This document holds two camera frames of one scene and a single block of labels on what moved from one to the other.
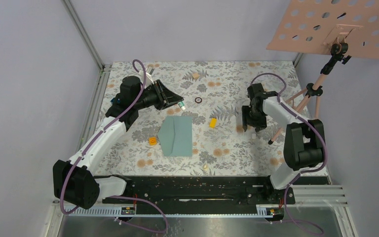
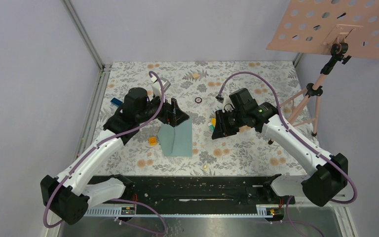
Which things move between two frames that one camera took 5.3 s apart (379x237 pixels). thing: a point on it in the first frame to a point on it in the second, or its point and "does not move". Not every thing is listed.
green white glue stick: (181, 105) to (211, 127)
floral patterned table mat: (203, 137) does not move
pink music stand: (366, 28) does not move
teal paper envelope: (175, 136) does not move
